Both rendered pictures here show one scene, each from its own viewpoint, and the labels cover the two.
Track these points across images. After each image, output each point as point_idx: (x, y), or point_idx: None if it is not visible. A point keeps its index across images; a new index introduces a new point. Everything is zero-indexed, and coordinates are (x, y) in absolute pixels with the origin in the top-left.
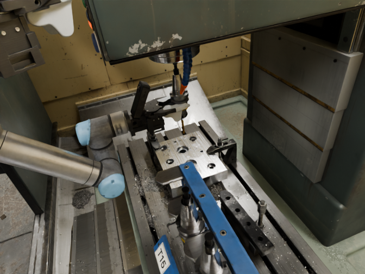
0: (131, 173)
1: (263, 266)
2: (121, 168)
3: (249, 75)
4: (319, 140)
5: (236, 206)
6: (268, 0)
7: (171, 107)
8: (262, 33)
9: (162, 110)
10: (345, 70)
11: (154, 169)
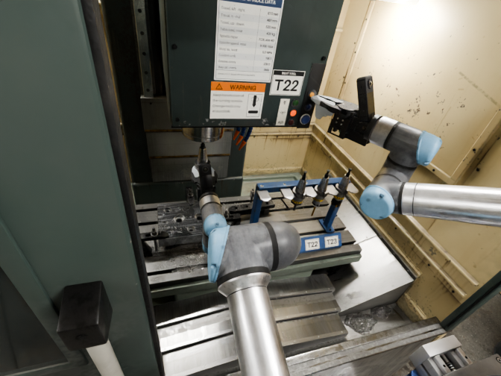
0: (171, 274)
1: (274, 212)
2: (150, 290)
3: (129, 145)
4: (226, 151)
5: (244, 206)
6: None
7: (212, 171)
8: (154, 104)
9: (213, 176)
10: None
11: (176, 254)
